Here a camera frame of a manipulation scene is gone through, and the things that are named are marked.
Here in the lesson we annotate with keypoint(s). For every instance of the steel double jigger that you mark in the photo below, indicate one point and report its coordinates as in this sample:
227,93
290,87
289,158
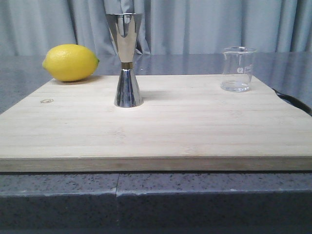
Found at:
124,29

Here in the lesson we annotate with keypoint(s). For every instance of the small glass beaker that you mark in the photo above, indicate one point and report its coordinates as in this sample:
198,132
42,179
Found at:
238,68

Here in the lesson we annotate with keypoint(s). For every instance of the light wooden cutting board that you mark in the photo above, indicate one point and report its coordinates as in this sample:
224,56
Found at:
185,123

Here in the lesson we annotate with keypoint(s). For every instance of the yellow lemon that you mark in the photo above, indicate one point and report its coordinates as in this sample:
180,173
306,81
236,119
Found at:
70,62

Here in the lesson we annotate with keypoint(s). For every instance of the grey curtain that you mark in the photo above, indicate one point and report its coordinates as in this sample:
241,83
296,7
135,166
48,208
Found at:
169,27

